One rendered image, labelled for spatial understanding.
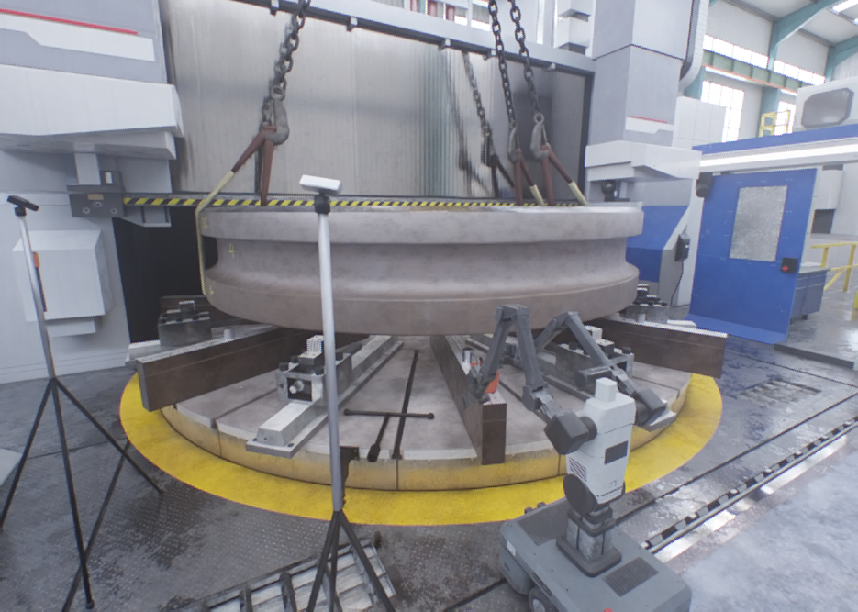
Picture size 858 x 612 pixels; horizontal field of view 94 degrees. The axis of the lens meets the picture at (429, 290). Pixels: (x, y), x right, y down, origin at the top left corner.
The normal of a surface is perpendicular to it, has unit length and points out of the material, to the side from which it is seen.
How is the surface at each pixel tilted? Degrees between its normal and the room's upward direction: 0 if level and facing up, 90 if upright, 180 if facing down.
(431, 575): 0
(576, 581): 0
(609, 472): 90
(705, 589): 0
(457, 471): 90
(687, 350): 90
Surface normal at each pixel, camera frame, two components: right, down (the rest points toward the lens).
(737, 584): 0.00, -0.98
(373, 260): -0.14, 0.19
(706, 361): -0.61, 0.15
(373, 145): 0.48, 0.17
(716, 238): -0.88, 0.09
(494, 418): 0.13, 0.19
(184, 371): 0.80, 0.11
